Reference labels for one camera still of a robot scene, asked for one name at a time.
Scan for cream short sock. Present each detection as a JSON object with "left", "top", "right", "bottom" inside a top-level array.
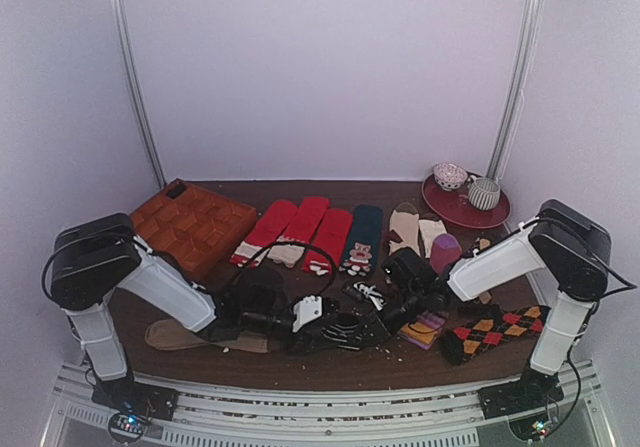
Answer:
[{"left": 419, "top": 218, "right": 447, "bottom": 258}]

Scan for purple magenta sock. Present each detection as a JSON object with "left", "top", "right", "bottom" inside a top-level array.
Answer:
[{"left": 429, "top": 233, "right": 462, "bottom": 274}]

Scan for patterned white bowl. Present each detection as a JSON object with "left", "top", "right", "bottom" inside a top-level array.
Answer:
[{"left": 433, "top": 162, "right": 468, "bottom": 192}]

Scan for brown argyle sock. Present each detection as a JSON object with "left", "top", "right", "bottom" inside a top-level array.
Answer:
[{"left": 472, "top": 237, "right": 492, "bottom": 305}]

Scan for orange divided organizer tray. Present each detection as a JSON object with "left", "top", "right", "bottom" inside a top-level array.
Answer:
[{"left": 131, "top": 179, "right": 258, "bottom": 282}]

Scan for dark red plate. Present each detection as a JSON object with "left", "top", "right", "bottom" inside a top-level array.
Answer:
[{"left": 421, "top": 174, "right": 511, "bottom": 230}]

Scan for red sock middle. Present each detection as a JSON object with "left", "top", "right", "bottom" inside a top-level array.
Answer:
[{"left": 267, "top": 196, "right": 330, "bottom": 268}]

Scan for purple yellow sock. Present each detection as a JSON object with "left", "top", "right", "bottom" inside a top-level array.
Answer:
[{"left": 398, "top": 312, "right": 448, "bottom": 350}]

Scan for aluminium frame post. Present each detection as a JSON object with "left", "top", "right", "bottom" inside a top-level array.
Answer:
[
  {"left": 487, "top": 0, "right": 543, "bottom": 181},
  {"left": 109, "top": 0, "right": 167, "bottom": 189}
]

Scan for left aluminium frame post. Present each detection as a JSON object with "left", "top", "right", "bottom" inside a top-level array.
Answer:
[{"left": 109, "top": 0, "right": 167, "bottom": 189}]

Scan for right aluminium frame post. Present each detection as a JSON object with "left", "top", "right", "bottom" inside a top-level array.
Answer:
[{"left": 487, "top": 0, "right": 543, "bottom": 181}]

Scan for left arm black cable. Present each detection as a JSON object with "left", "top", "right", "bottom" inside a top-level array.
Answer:
[{"left": 222, "top": 239, "right": 336, "bottom": 308}]

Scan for dark green reindeer sock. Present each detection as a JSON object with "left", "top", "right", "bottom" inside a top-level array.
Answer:
[{"left": 339, "top": 204, "right": 383, "bottom": 278}]

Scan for red sock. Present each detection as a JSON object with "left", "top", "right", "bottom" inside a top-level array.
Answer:
[
  {"left": 230, "top": 199, "right": 298, "bottom": 267},
  {"left": 267, "top": 196, "right": 330, "bottom": 268},
  {"left": 302, "top": 208, "right": 353, "bottom": 276}
]

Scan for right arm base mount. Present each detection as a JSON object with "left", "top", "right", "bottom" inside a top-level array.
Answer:
[{"left": 478, "top": 372, "right": 564, "bottom": 442}]

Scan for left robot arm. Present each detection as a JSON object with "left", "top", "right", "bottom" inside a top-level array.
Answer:
[{"left": 41, "top": 213, "right": 342, "bottom": 411}]

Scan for red sock right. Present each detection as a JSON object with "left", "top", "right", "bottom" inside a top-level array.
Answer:
[{"left": 302, "top": 208, "right": 353, "bottom": 276}]

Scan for striped grey cup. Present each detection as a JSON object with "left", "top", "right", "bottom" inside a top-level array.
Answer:
[{"left": 468, "top": 176, "right": 501, "bottom": 211}]

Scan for beige striped sock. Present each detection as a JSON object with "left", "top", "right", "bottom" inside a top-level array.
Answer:
[{"left": 387, "top": 202, "right": 421, "bottom": 255}]

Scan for black orange argyle sock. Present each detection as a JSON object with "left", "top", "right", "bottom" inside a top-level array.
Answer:
[{"left": 438, "top": 305, "right": 551, "bottom": 366}]

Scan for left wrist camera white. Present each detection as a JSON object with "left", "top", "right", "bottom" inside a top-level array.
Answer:
[{"left": 292, "top": 295, "right": 323, "bottom": 333}]

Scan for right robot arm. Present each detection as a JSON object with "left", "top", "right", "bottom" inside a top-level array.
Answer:
[{"left": 346, "top": 199, "right": 611, "bottom": 409}]

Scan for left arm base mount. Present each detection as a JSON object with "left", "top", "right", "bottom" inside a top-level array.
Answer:
[{"left": 91, "top": 376, "right": 179, "bottom": 444}]

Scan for tan sock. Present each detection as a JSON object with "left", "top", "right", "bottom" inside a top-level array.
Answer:
[{"left": 145, "top": 319, "right": 282, "bottom": 354}]

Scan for black white striped sock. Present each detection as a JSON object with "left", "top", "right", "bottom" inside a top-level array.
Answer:
[{"left": 320, "top": 314, "right": 375, "bottom": 351}]

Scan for red sock left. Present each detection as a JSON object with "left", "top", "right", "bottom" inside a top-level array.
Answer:
[{"left": 230, "top": 199, "right": 298, "bottom": 267}]

